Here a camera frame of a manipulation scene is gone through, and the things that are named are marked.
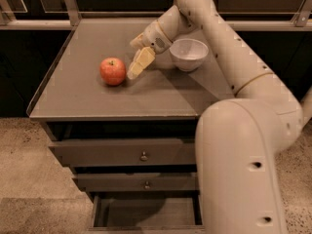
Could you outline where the grey drawer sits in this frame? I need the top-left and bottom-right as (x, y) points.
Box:
(86, 191), (206, 234)
(73, 173), (199, 192)
(49, 138), (195, 167)

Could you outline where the middle grey drawer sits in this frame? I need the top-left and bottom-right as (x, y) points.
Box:
(73, 173), (199, 192)

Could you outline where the middle drawer metal knob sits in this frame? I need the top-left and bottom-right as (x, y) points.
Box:
(143, 181), (151, 190)

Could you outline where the metal railing frame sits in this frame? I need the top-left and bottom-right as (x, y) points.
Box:
(0, 0), (312, 31)

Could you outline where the drawer metal knob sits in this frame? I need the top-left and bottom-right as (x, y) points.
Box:
(143, 181), (151, 190)
(139, 151), (148, 162)

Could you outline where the top grey drawer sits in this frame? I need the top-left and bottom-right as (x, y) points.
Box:
(49, 138), (195, 167)

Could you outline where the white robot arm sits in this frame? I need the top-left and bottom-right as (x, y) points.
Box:
(128, 0), (311, 234)

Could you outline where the top drawer metal knob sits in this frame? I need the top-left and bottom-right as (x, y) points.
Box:
(139, 151), (148, 162)

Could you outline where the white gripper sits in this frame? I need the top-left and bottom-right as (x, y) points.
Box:
(127, 20), (172, 80)

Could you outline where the red apple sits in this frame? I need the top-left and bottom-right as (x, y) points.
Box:
(99, 58), (126, 86)

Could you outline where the white ceramic bowl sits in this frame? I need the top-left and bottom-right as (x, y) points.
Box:
(169, 38), (209, 72)

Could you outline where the bottom grey drawer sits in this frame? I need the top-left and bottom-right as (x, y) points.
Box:
(86, 191), (206, 234)

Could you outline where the grey drawer cabinet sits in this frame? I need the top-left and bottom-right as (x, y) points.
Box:
(26, 16), (254, 234)

